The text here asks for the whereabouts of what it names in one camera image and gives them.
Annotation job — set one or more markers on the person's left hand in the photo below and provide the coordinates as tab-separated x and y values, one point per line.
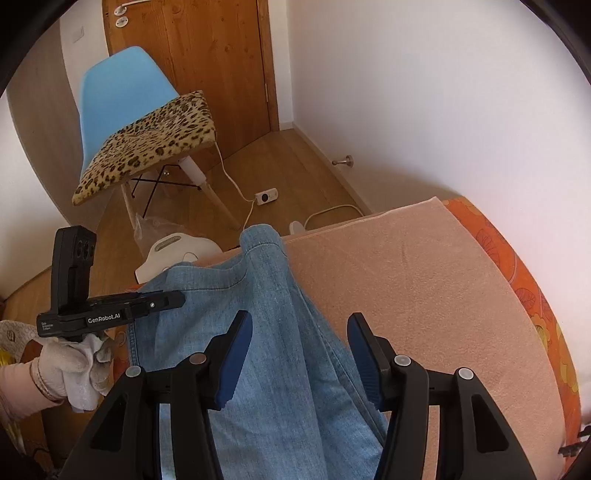
64	369

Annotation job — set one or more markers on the small white round object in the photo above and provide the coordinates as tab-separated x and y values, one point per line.
296	227

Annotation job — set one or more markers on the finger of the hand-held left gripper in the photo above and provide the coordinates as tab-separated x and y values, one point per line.
161	301

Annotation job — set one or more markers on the peach blanket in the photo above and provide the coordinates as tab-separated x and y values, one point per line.
415	277

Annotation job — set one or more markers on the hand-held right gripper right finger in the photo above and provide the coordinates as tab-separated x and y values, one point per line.
364	364

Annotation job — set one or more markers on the white plastic appliance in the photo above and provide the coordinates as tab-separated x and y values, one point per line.
171	249

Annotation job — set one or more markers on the wooden door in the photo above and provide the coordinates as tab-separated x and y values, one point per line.
207	55

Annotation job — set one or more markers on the round metal keyhole plate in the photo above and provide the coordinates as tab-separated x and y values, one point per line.
121	21

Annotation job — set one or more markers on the blue denim pants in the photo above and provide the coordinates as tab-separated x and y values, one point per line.
286	323

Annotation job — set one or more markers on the clear plastic bag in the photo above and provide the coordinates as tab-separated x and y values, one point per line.
147	230

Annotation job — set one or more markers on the white printed cloth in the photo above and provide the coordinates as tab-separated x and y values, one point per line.
11	334

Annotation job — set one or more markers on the white floor power socket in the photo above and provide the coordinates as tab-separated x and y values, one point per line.
267	196

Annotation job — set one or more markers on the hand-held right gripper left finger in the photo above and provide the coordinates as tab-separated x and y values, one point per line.
235	364

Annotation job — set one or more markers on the orange floral bed sheet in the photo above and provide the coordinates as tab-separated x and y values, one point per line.
531	286

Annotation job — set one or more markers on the leopard print cushion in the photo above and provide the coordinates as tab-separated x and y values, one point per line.
152	138

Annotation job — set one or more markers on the blue plastic chair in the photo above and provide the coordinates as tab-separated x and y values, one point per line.
115	92

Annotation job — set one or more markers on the white light switch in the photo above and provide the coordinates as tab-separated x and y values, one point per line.
79	33

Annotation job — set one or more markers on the person's left forearm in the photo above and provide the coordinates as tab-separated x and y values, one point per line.
16	390

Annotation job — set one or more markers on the metal door stopper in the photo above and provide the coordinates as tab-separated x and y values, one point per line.
344	161

